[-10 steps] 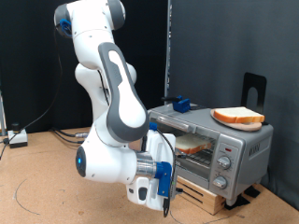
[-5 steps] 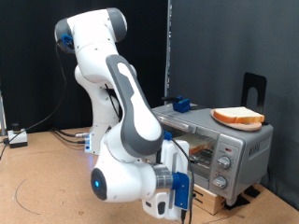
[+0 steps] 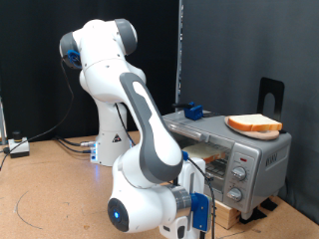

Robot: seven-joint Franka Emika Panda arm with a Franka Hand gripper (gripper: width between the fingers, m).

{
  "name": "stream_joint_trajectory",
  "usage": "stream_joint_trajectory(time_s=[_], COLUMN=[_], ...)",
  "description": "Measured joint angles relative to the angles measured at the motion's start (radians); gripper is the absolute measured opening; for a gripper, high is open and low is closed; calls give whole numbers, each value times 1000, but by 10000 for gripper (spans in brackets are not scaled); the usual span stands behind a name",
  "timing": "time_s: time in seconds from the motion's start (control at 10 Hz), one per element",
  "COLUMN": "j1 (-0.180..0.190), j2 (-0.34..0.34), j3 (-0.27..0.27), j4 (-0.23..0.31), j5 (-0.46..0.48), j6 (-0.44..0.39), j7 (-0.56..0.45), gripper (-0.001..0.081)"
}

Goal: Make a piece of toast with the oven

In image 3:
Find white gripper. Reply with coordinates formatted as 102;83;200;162
159;157;215;239

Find white bread slice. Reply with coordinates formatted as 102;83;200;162
181;142;227;164
226;114;283;132

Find grey toaster oven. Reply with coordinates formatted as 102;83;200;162
162;111;293;221

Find toast slice on oven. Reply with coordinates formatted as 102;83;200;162
223;116;281;141

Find silver timer knob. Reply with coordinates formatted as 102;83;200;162
226;187;243;203

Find silver temperature knob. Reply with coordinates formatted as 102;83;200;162
231;166;247;182

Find wooden block base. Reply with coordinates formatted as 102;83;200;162
212;198;242;230

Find black foam pad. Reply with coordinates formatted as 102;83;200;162
260;197;279;212
238;207;267;225

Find black metal bookend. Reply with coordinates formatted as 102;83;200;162
257;77;287;134

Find vertical metal pole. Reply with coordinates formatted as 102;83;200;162
174;0;184;108

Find emergency stop button box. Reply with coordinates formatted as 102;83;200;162
8;130;31;159

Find wire oven rack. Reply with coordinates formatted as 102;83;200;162
203;158;231;180

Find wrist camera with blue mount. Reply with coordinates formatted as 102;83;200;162
189;192;212;233

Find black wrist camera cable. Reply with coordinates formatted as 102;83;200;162
114;103;217;239

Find robot base cables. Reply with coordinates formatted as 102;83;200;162
53;134;98;154

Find long hanging black cable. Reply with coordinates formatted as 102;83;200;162
0;58;76;171

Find metal frame post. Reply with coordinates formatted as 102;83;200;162
0;96;8;146

